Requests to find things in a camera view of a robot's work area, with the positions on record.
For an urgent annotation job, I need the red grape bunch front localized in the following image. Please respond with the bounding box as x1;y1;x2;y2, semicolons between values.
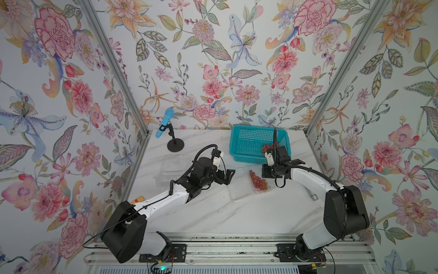
249;170;269;191

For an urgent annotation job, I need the red grape bunch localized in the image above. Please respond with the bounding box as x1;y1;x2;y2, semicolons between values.
261;144;274;154
249;170;269;191

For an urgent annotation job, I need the clear clamshell container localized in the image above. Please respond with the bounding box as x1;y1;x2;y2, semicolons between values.
154;155;192;190
228;165;275;202

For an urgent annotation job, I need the teal plastic mesh basket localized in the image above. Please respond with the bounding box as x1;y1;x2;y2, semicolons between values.
229;125;291;164

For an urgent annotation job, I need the red grape bunch back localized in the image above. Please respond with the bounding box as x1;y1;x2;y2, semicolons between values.
261;144;274;154

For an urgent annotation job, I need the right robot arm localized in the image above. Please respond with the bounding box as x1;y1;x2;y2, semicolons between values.
262;147;370;261

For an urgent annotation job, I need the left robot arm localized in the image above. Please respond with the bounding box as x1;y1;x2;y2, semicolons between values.
100;144;236;263

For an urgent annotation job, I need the black microphone stand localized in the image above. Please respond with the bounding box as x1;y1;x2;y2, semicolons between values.
156;123;184;153

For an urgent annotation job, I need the grey microphone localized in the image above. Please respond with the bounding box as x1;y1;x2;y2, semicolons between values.
306;189;319;201

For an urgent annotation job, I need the blue microphone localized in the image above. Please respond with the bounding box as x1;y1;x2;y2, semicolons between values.
156;108;175;138

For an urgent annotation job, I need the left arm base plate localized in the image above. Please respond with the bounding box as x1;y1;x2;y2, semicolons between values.
139;244;187;263

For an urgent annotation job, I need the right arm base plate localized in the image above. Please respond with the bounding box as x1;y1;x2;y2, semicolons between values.
274;243;327;264

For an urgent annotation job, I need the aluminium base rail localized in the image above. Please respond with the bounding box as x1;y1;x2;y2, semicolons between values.
83;234;377;266

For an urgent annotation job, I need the left aluminium frame post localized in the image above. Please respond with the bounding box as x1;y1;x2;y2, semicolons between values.
79;0;149;137

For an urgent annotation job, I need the aluminium frame post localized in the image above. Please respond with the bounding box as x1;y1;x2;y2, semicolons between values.
304;0;388;138
79;0;149;137

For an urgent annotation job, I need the right aluminium frame post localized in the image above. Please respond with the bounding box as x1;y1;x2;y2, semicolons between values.
304;0;388;138

